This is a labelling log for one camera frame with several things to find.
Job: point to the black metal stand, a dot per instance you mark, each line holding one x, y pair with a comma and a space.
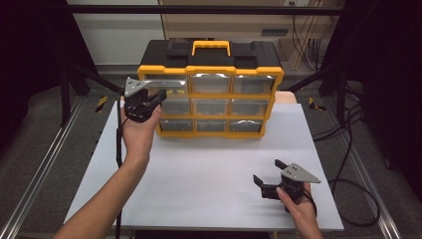
68, 93
338, 89

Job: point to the aluminium floor rail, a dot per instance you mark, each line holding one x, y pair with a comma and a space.
40, 169
365, 176

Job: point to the yellow and black organizer case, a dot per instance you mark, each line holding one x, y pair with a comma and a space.
212, 61

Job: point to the grid of clear drawers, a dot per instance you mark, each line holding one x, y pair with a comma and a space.
212, 107

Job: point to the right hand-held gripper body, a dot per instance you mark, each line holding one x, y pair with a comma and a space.
293, 182

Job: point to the person's right hand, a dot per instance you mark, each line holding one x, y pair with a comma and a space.
297, 209

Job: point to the person's left hand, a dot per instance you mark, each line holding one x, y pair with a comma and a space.
137, 139

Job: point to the dark curtain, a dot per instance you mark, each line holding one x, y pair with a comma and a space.
391, 83
30, 59

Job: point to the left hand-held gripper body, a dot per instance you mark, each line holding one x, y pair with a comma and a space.
137, 104

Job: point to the yellow black hazard tape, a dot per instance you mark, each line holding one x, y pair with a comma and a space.
101, 103
315, 105

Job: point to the black horizontal frame bar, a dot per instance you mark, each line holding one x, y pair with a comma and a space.
205, 10

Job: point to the clear plastic drawer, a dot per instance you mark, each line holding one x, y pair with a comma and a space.
175, 125
169, 84

